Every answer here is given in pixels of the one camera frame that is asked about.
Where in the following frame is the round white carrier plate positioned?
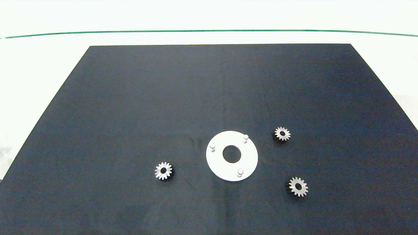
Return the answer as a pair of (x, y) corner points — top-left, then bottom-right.
(206, 131), (259, 182)

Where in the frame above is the small steel planetary gear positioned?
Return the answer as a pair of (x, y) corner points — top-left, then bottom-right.
(274, 127), (291, 142)
(288, 177), (309, 197)
(154, 162), (173, 180)

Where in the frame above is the dark rubber mat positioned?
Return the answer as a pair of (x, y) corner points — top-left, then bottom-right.
(0, 43), (418, 235)

